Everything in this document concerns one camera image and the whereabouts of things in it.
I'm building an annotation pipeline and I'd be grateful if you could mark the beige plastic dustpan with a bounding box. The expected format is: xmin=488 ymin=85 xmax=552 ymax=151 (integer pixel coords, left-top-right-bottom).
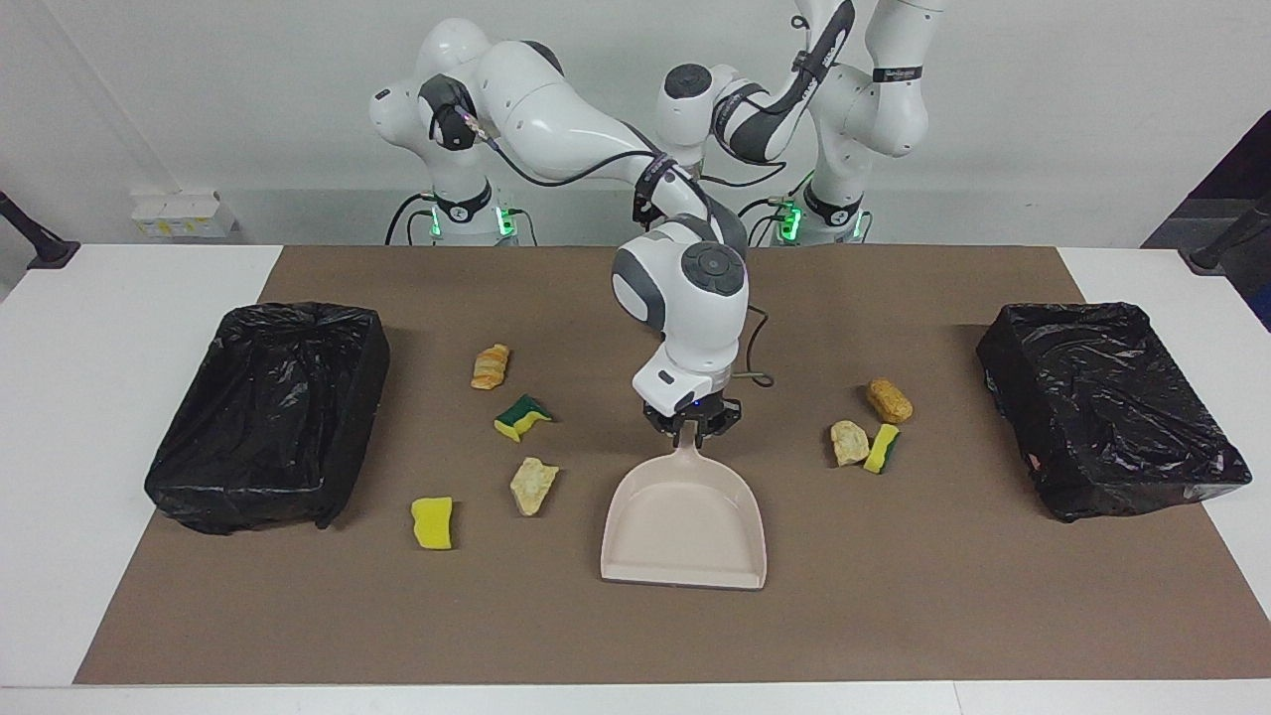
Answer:
xmin=600 ymin=442 xmax=768 ymax=591

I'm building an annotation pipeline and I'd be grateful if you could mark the pale croissant piece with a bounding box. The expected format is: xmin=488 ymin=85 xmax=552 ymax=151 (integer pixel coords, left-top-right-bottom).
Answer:
xmin=830 ymin=420 xmax=872 ymax=468

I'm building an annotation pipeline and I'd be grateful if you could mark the beige bread chunk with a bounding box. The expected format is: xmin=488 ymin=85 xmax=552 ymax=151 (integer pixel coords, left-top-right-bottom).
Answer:
xmin=509 ymin=457 xmax=560 ymax=517

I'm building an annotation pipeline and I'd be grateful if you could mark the small yellow green sponge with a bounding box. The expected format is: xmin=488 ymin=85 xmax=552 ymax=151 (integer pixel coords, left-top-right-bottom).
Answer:
xmin=863 ymin=424 xmax=902 ymax=475

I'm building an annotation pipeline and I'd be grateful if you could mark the brown bread roll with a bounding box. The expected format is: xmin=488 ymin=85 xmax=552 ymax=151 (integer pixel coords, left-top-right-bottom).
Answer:
xmin=865 ymin=378 xmax=915 ymax=425

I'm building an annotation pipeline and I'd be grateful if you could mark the striped orange croissant piece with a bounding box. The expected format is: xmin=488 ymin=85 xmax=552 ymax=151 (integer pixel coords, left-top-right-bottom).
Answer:
xmin=471 ymin=344 xmax=511 ymax=391

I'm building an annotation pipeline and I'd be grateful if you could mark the plain yellow sponge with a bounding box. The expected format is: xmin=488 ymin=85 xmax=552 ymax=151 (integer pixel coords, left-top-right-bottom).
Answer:
xmin=411 ymin=497 xmax=455 ymax=551

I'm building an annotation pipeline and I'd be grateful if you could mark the black lined trash bin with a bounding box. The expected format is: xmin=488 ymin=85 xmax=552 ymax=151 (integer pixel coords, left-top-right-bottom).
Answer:
xmin=976 ymin=302 xmax=1253 ymax=523
xmin=144 ymin=302 xmax=391 ymax=535

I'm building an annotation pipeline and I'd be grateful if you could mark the brown table mat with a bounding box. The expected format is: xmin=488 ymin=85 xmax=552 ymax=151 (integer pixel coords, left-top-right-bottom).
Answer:
xmin=74 ymin=245 xmax=1271 ymax=686

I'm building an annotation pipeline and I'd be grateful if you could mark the black base cable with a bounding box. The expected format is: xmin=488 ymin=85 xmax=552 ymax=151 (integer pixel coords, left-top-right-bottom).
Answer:
xmin=385 ymin=192 xmax=438 ymax=246
xmin=740 ymin=197 xmax=787 ymax=247

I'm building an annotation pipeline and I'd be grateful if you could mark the white wall socket box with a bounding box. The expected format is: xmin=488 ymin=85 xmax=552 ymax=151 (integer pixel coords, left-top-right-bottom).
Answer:
xmin=131 ymin=191 xmax=239 ymax=239

